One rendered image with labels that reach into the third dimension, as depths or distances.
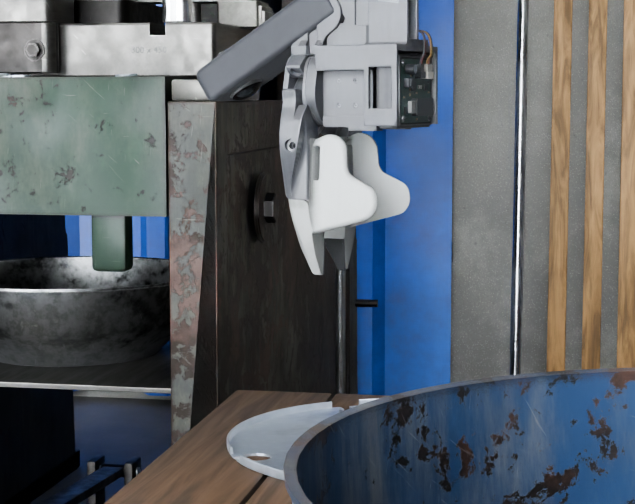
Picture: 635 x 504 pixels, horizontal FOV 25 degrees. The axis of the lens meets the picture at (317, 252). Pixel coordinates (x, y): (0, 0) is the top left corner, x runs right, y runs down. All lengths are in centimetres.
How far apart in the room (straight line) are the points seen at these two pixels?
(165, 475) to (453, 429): 38
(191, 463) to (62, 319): 58
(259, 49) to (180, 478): 32
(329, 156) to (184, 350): 56
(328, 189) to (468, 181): 191
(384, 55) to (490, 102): 193
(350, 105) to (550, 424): 28
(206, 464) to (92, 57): 65
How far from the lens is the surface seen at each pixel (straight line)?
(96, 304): 167
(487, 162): 285
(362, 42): 96
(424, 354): 288
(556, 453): 79
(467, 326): 289
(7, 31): 164
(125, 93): 153
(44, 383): 164
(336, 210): 95
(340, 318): 207
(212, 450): 115
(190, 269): 146
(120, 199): 154
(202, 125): 145
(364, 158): 100
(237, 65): 99
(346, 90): 95
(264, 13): 171
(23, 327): 168
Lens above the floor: 63
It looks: 6 degrees down
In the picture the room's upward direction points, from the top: straight up
